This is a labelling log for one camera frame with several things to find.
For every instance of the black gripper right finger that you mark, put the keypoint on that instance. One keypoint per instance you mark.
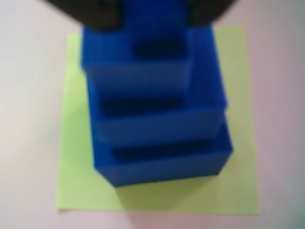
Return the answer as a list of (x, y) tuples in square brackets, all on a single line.
[(207, 10)]

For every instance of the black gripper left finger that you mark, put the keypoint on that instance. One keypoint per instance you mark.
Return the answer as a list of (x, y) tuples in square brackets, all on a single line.
[(95, 13)]

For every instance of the green paper square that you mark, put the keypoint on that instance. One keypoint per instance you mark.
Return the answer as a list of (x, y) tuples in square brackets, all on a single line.
[(76, 167)]

